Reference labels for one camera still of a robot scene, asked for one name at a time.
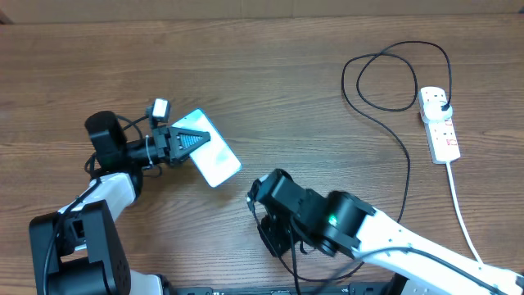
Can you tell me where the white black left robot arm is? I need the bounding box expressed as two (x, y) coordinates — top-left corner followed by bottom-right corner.
(29, 111), (211, 294)

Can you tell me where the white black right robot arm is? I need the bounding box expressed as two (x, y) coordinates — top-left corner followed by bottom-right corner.
(246, 169), (523, 294)

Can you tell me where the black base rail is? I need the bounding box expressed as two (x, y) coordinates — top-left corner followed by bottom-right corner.
(165, 281), (405, 295)

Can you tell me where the white charger adapter plug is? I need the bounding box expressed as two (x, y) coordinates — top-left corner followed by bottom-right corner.
(420, 101), (453, 124)

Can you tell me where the white power strip cord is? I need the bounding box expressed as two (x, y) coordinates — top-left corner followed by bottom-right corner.
(445, 161), (484, 263)

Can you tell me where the black charger cable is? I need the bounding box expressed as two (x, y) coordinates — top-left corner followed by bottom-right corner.
(278, 40), (453, 284)

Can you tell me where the white power strip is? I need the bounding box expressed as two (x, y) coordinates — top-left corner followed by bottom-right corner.
(418, 86), (460, 164)

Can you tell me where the smartphone with lit screen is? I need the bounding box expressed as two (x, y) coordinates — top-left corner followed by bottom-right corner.
(172, 108), (242, 188)

